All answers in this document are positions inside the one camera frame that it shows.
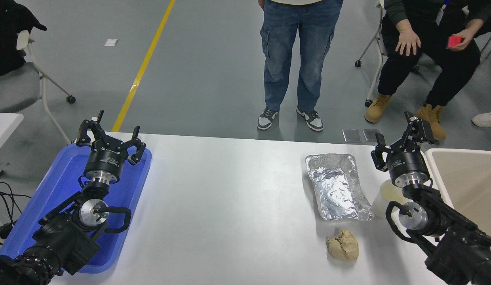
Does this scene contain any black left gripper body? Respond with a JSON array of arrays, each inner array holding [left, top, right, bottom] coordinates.
[[84, 145, 126, 177]]

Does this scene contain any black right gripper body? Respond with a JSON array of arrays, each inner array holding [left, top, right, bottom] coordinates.
[[388, 148, 430, 182]]

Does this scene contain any white paper cup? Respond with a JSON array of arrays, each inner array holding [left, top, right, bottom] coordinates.
[[371, 179, 408, 219]]

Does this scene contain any person's right hand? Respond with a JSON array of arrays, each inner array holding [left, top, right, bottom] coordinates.
[[395, 28, 421, 57]]

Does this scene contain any person's left hand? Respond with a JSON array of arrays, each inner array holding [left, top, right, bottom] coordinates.
[[451, 28, 476, 51]]

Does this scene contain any blue plastic tray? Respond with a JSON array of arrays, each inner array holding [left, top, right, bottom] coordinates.
[[0, 143, 152, 274]]

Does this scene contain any silver foil tray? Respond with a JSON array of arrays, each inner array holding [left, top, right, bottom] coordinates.
[[305, 153, 374, 221]]

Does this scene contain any large pale bin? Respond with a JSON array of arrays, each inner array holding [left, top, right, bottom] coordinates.
[[424, 148, 491, 254]]

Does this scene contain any person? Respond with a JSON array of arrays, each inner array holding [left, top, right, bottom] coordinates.
[[364, 0, 491, 142], [257, 0, 344, 132]]

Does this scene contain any small white table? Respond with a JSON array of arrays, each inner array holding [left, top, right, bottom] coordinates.
[[0, 113, 24, 177]]

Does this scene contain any crumpled tan paper ball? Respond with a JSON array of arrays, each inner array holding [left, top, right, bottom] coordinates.
[[326, 229, 360, 262]]

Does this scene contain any black garment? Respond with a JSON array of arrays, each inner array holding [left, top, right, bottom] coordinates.
[[0, 0, 47, 76]]

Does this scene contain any grey chair with white frame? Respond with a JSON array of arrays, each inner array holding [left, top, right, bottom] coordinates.
[[354, 0, 388, 108], [0, 30, 76, 145]]

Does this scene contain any black floor cable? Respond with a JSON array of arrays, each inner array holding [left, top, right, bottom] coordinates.
[[0, 181, 32, 246]]

